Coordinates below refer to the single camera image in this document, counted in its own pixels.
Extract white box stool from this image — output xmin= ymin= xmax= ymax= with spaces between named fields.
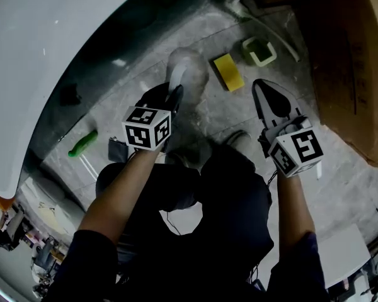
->
xmin=314 ymin=223 xmax=372 ymax=291

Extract person's left shoe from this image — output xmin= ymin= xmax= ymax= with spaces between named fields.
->
xmin=163 ymin=151 xmax=190 ymax=169

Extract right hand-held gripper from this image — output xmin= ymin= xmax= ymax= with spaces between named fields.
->
xmin=251 ymin=78 xmax=324 ymax=179

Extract pale green square cup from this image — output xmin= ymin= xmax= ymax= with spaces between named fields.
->
xmin=241 ymin=36 xmax=277 ymax=68

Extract white fluffy duster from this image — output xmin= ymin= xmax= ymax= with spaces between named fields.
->
xmin=164 ymin=46 xmax=210 ymax=106

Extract person's shoe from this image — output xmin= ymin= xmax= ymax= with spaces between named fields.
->
xmin=220 ymin=130 xmax=253 ymax=152
xmin=163 ymin=151 xmax=190 ymax=169

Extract yellow sponge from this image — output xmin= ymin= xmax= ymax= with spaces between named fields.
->
xmin=212 ymin=53 xmax=245 ymax=92

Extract plastic-wrapped cardboard box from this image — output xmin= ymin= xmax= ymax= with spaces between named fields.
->
xmin=291 ymin=0 xmax=378 ymax=168

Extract person's dark blue shirt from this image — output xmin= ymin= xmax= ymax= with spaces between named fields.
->
xmin=45 ymin=230 xmax=331 ymax=302

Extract person's left forearm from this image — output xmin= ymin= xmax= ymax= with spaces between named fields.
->
xmin=77 ymin=148 xmax=163 ymax=245

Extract white long-handled scrubber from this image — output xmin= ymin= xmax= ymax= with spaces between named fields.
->
xmin=223 ymin=0 xmax=302 ymax=63

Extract person's dark trousers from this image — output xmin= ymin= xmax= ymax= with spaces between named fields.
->
xmin=95 ymin=143 xmax=275 ymax=264

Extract person's right shoe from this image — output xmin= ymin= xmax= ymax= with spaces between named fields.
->
xmin=220 ymin=130 xmax=253 ymax=152

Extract white and green bathtub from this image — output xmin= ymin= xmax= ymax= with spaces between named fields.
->
xmin=0 ymin=0 xmax=221 ymax=201

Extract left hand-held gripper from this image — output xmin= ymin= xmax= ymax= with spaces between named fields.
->
xmin=121 ymin=82 xmax=185 ymax=153

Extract person's right forearm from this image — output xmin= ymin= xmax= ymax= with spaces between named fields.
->
xmin=275 ymin=171 xmax=316 ymax=253

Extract green plastic bottle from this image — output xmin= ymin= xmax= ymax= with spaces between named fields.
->
xmin=67 ymin=130 xmax=99 ymax=158

